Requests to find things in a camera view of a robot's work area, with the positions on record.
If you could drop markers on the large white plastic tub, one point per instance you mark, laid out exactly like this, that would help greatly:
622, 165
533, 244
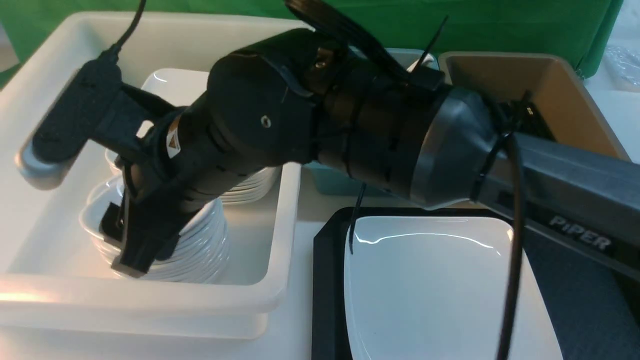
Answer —
52, 275

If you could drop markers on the brown plastic bin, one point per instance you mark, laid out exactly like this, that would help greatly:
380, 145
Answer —
570, 113

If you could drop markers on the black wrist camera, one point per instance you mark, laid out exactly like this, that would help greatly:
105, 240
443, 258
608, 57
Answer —
96, 105

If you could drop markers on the stack of white square plates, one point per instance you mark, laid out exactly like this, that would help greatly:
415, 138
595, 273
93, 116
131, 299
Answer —
181, 87

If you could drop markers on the white rectangular rice plate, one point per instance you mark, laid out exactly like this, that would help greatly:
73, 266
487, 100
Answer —
426, 287

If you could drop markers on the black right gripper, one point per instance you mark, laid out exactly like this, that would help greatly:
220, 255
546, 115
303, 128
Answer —
169, 176

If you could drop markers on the stack of white small bowls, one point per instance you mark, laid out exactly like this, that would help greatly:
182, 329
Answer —
202, 251

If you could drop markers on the green cloth backdrop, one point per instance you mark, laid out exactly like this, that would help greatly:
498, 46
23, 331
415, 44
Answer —
575, 30

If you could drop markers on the teal plastic bin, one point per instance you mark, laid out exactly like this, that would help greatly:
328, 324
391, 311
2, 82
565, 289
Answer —
330, 182

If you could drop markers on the black serving tray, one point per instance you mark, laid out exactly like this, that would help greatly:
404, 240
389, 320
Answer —
569, 307

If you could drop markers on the pile of black chopsticks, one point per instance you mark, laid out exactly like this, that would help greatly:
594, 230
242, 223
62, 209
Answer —
532, 122

